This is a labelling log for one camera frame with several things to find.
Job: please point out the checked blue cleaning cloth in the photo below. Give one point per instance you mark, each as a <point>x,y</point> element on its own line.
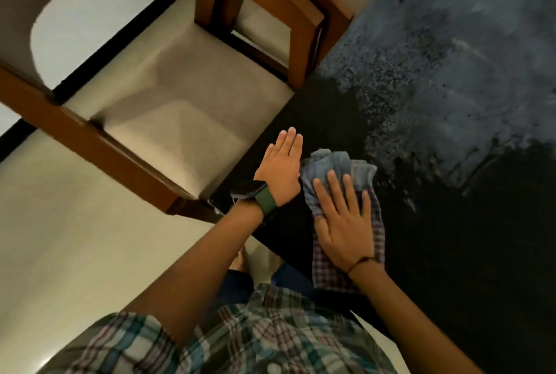
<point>319,167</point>

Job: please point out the person's left little finger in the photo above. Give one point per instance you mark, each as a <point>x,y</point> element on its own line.
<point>269,153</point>

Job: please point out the person's right hand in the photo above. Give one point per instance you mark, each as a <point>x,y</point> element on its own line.
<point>345,234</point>

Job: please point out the person's left hand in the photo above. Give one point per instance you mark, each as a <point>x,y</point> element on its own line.
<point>278,169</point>

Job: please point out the blue jeans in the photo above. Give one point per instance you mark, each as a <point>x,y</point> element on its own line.
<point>236,289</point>

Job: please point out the wooden chair with beige cushion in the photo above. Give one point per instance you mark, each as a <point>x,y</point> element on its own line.
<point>299,21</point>
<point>173,100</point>

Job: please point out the person's bare foot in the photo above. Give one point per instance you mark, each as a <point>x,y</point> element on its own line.
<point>238,260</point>

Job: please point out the person's left middle finger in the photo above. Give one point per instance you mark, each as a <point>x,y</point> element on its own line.
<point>289,141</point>

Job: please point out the plaid shirt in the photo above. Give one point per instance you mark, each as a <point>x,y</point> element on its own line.
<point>260,339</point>

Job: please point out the person's right middle finger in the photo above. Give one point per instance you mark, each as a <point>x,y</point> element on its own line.
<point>335,189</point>

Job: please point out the person's right thumb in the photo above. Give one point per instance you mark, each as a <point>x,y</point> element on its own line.
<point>319,230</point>

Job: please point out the person's right forearm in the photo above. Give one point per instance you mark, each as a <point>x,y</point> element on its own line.
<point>404,321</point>

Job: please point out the person's left forearm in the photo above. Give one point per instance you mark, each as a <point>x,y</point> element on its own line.
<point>204,265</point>

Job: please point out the person's right little finger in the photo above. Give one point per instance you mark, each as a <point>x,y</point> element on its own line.
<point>366,206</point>

